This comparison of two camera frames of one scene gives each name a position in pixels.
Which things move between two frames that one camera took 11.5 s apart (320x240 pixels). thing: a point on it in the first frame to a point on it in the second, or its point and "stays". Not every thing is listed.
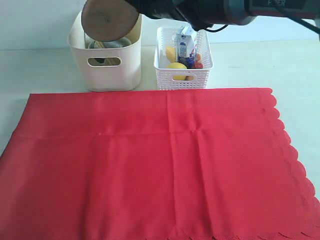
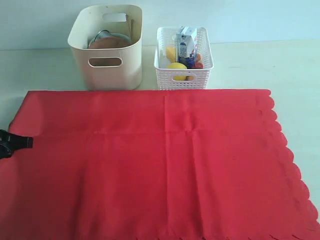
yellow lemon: x=177 y=65 stays
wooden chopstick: x=100 y=44 to x=129 y=25
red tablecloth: x=211 y=164 stays
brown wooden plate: x=109 y=20 to x=107 y=42
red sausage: x=198 y=65 stays
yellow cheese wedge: x=171 y=53 stays
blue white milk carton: x=186 y=46 stays
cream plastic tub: x=124 y=78 stays
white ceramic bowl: x=121 y=42 to x=118 y=35
